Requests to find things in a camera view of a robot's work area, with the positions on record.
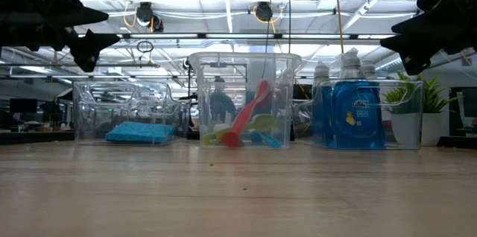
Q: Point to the green plant in white pot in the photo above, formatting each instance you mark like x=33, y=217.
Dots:
x=434, y=129

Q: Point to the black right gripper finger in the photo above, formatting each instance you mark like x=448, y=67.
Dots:
x=434, y=0
x=413, y=52

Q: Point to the red and pink dish brush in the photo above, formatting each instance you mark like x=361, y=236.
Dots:
x=242, y=117

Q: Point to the teal dish brush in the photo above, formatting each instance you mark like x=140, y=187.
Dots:
x=268, y=139

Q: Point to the blue dish soap bottle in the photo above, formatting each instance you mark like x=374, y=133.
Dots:
x=369, y=71
x=356, y=117
x=322, y=114

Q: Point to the tall clear plastic bin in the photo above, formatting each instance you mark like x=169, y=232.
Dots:
x=287, y=80

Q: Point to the person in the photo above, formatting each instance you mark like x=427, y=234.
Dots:
x=220, y=104

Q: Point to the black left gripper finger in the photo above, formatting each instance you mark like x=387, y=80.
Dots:
x=91, y=45
x=80, y=11

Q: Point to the black monitor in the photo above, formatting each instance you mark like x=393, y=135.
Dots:
x=22, y=105
x=471, y=103

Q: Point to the green dish brush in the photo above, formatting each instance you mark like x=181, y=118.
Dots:
x=262, y=122

